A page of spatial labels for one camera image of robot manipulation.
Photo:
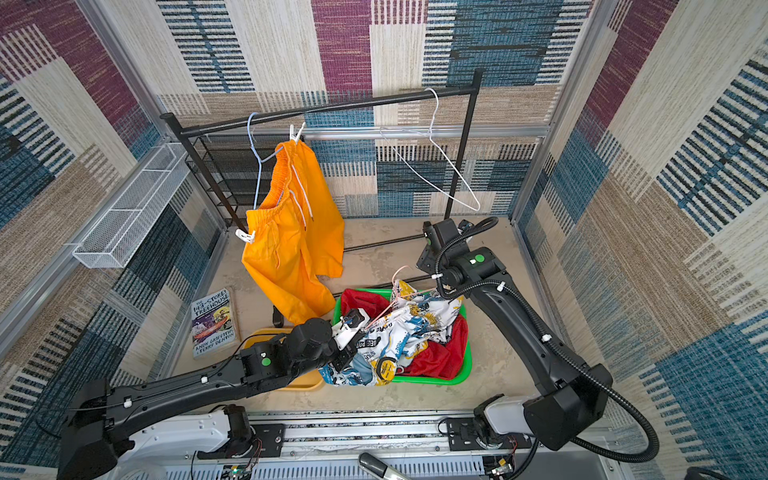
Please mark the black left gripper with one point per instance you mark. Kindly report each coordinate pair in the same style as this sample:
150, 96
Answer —
347, 356

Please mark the white blue patterned shorts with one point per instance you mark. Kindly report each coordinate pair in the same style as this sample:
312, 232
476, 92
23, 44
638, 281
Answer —
390, 336

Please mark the red shorts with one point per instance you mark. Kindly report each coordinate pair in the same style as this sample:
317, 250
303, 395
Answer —
432, 348

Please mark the white plastic hanger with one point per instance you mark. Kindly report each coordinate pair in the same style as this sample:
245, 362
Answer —
394, 179

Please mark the pink wire hanger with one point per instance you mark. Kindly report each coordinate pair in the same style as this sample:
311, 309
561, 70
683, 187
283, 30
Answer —
401, 290

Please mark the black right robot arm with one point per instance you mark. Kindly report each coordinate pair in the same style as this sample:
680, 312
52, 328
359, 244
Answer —
571, 398

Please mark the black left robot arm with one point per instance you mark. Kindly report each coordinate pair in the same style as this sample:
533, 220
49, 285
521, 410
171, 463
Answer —
101, 418

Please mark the white clothespin on orange shorts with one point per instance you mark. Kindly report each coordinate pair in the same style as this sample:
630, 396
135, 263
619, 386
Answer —
244, 236

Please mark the green plastic basket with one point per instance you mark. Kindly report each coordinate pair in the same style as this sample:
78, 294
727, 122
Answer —
432, 366

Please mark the colourful book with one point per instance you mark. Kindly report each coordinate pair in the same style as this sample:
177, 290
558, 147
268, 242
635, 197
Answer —
213, 323

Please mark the black clothes rack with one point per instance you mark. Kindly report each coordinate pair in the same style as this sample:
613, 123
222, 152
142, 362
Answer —
342, 153

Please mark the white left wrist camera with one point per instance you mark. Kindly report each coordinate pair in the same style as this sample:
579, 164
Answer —
350, 328

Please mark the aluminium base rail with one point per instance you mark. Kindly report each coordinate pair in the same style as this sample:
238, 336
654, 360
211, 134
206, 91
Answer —
332, 445

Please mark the blue wire hanger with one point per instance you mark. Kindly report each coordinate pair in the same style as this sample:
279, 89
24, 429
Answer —
259, 160

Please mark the white wire mesh basket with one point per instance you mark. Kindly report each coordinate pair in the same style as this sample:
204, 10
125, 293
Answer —
122, 228

